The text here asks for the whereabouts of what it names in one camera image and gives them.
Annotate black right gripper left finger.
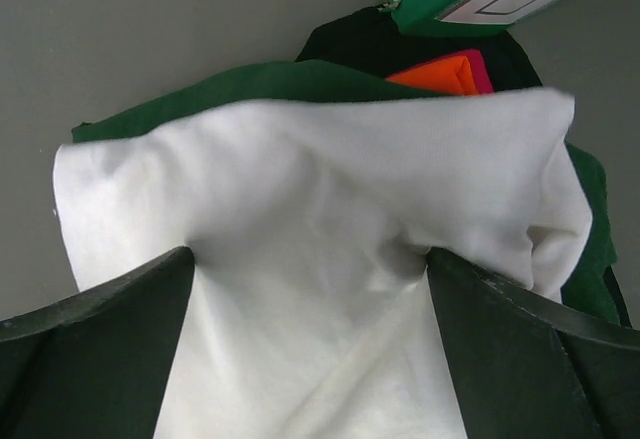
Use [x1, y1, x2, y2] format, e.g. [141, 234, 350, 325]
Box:
[1, 247, 194, 438]

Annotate magenta t shirt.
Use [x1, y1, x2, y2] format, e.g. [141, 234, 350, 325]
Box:
[452, 49, 494, 95]

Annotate orange t shirt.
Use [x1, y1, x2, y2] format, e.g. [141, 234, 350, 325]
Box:
[386, 56, 479, 96]

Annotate white and green t shirt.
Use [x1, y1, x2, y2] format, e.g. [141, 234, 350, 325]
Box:
[53, 61, 617, 438]

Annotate black t shirt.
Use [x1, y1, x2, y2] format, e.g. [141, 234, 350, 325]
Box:
[296, 7, 542, 92]

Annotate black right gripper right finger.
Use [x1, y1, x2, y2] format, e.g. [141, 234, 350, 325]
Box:
[427, 249, 639, 438]

